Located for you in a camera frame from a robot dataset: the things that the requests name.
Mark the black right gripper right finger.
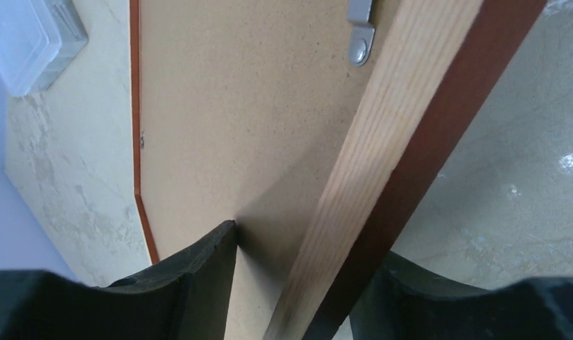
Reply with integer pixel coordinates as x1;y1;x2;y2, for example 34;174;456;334
349;252;573;339

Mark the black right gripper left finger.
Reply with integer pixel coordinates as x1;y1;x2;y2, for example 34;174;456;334
0;220;237;339

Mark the brown fibreboard backing board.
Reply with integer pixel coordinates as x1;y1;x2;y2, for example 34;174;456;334
139;1;399;339

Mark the red wooden photo frame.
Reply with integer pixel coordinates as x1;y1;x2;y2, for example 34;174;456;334
130;1;545;339

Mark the clear plastic organizer box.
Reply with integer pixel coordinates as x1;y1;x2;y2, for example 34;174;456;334
0;0;89;97

